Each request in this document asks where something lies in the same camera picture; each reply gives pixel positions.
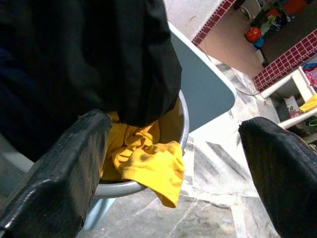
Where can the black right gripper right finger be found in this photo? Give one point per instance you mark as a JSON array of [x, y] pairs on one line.
[[284, 178]]

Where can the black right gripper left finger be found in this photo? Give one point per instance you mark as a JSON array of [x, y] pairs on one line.
[[54, 178]]

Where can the black shirt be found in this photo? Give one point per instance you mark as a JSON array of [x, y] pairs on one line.
[[74, 49]]

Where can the aluminium basin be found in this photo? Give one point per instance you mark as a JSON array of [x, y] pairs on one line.
[[119, 191]]

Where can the yellow cloth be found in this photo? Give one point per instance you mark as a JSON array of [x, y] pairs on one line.
[[309, 105]]

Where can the white toy shelf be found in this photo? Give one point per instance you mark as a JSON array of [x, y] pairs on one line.
[[287, 84]]

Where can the yellow shirt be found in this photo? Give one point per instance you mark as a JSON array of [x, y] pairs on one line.
[[153, 168]]

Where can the light blue plastic child chair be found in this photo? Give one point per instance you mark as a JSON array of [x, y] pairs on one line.
[[205, 86]]

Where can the red orange ball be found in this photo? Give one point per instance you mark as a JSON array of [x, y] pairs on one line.
[[253, 34]]

